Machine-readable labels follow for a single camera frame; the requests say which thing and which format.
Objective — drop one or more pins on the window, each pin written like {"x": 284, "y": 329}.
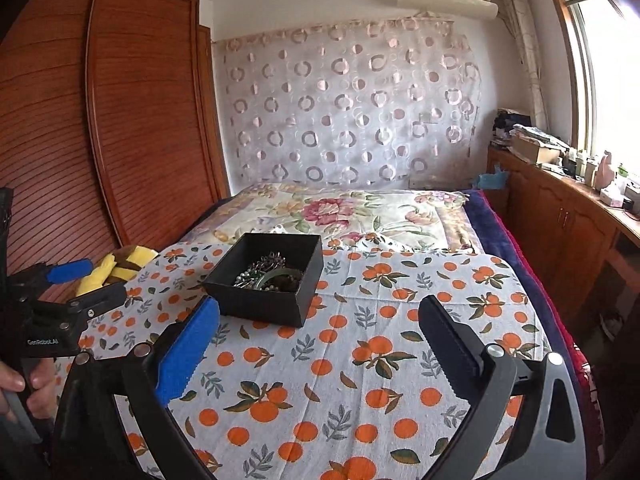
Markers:
{"x": 610, "y": 60}

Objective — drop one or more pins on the wooden sideboard cabinet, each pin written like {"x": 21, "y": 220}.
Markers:
{"x": 560, "y": 230}

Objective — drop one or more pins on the pink figurine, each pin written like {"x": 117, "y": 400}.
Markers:
{"x": 604, "y": 170}

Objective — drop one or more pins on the pile of clothes and papers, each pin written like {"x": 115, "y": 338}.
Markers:
{"x": 520, "y": 130}

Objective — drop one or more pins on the yellow striped plush toy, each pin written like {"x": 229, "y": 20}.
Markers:
{"x": 115, "y": 270}

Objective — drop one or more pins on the white tissue box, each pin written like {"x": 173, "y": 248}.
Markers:
{"x": 614, "y": 195}

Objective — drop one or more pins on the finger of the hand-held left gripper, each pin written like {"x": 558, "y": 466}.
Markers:
{"x": 100, "y": 297}
{"x": 70, "y": 271}

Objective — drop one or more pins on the sheer circle pattern curtain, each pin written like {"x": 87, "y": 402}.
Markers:
{"x": 350, "y": 110}

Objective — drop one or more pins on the black square box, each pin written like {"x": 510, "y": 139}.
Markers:
{"x": 260, "y": 307}

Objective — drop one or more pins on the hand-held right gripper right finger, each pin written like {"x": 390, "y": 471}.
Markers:
{"x": 450, "y": 345}

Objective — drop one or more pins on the silver hair fork green gems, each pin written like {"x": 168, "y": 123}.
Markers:
{"x": 267, "y": 262}

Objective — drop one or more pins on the dark blue plush blanket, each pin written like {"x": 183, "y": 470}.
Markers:
{"x": 520, "y": 270}

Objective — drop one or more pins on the wooden slatted wardrobe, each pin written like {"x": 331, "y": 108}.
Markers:
{"x": 125, "y": 135}

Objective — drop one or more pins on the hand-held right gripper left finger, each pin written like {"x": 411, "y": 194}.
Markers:
{"x": 190, "y": 345}

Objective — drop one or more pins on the pale jade bangle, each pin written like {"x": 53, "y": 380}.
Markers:
{"x": 285, "y": 273}

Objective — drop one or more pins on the cardboard box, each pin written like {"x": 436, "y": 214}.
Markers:
{"x": 535, "y": 152}

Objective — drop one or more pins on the blue cloth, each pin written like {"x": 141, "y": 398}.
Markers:
{"x": 492, "y": 178}

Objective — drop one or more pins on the orange fruit print bedsheet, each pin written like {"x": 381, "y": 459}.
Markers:
{"x": 350, "y": 360}

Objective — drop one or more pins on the floral quilt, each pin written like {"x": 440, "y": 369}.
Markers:
{"x": 340, "y": 215}

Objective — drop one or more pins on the patterned window curtain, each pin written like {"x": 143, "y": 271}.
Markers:
{"x": 530, "y": 50}

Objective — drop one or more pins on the person's left hand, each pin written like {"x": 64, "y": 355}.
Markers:
{"x": 42, "y": 382}

